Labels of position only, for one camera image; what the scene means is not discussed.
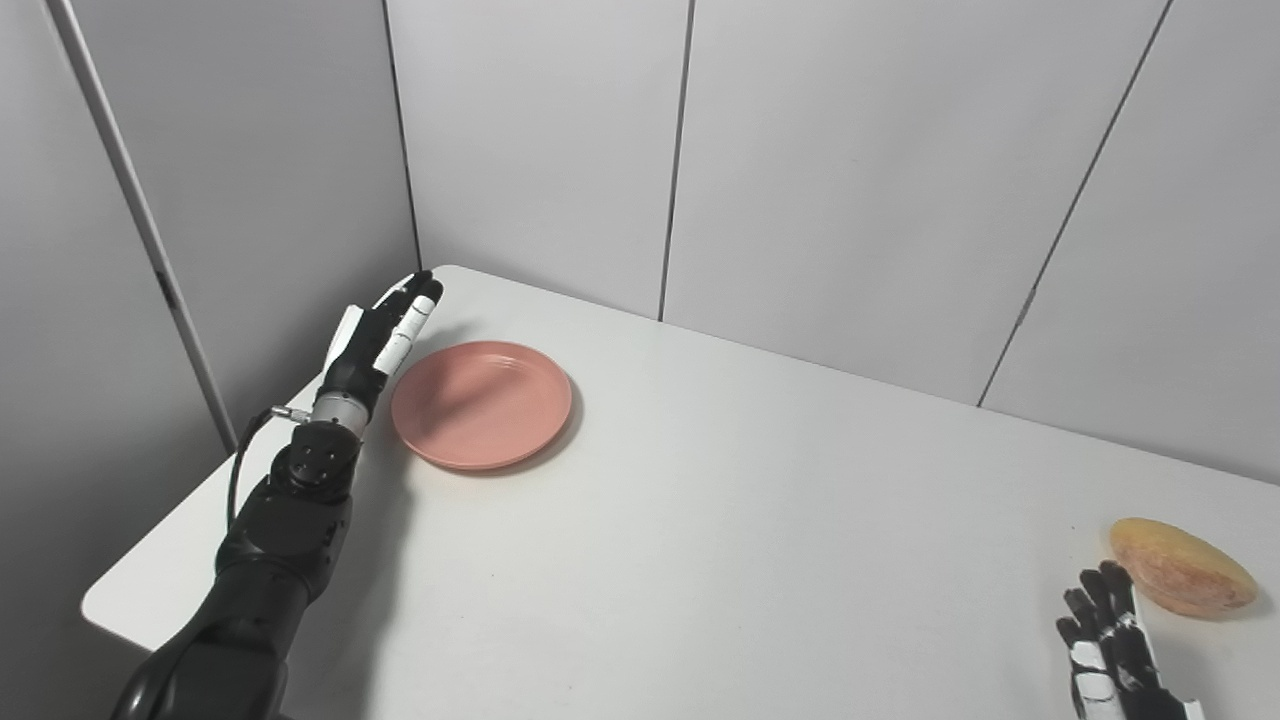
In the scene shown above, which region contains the yellow mango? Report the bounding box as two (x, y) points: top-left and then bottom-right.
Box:
(1109, 517), (1259, 618)

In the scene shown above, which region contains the pink plate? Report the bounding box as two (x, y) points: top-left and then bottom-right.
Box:
(390, 341), (574, 472)

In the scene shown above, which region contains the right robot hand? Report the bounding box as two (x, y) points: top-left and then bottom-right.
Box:
(1056, 561), (1206, 720)

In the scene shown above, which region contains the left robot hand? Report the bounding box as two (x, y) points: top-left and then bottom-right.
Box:
(318, 270), (444, 403)

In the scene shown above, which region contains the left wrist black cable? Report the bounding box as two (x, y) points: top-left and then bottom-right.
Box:
(226, 405), (313, 531)

